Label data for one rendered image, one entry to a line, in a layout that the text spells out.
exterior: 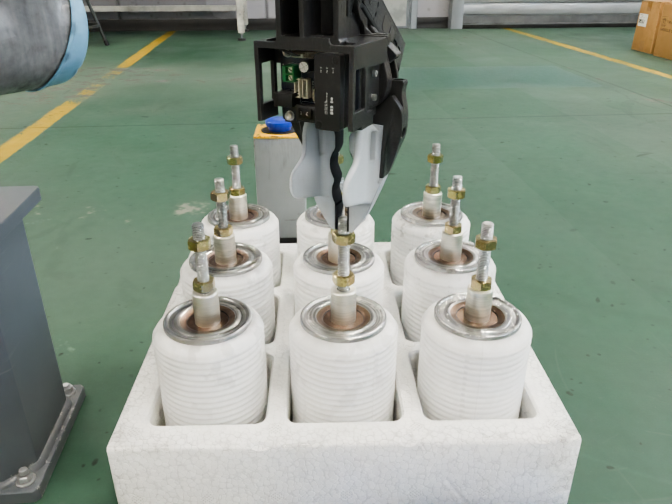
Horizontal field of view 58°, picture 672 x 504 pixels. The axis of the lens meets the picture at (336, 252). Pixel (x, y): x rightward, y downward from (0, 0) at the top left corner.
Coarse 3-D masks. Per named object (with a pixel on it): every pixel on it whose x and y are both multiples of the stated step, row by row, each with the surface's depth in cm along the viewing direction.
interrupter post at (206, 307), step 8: (216, 288) 52; (192, 296) 51; (200, 296) 51; (208, 296) 51; (216, 296) 51; (200, 304) 51; (208, 304) 51; (216, 304) 51; (200, 312) 51; (208, 312) 51; (216, 312) 52; (200, 320) 51; (208, 320) 51; (216, 320) 52
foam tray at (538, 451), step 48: (288, 288) 72; (384, 288) 72; (288, 336) 63; (144, 384) 56; (288, 384) 56; (528, 384) 56; (144, 432) 50; (192, 432) 50; (240, 432) 50; (288, 432) 50; (336, 432) 50; (384, 432) 50; (432, 432) 50; (480, 432) 50; (528, 432) 50; (576, 432) 50; (144, 480) 50; (192, 480) 50; (240, 480) 51; (288, 480) 51; (336, 480) 51; (384, 480) 51; (432, 480) 51; (480, 480) 51; (528, 480) 52
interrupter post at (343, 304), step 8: (336, 288) 52; (352, 288) 52; (336, 296) 51; (344, 296) 51; (352, 296) 51; (336, 304) 51; (344, 304) 51; (352, 304) 51; (336, 312) 52; (344, 312) 51; (352, 312) 52; (336, 320) 52; (344, 320) 52; (352, 320) 52
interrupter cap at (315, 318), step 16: (320, 304) 55; (368, 304) 55; (304, 320) 52; (320, 320) 52; (368, 320) 52; (384, 320) 52; (320, 336) 50; (336, 336) 50; (352, 336) 50; (368, 336) 50
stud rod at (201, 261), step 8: (192, 224) 49; (200, 224) 49; (192, 232) 49; (200, 232) 49; (200, 240) 49; (200, 256) 50; (200, 264) 50; (200, 272) 50; (208, 272) 51; (200, 280) 51; (208, 280) 51
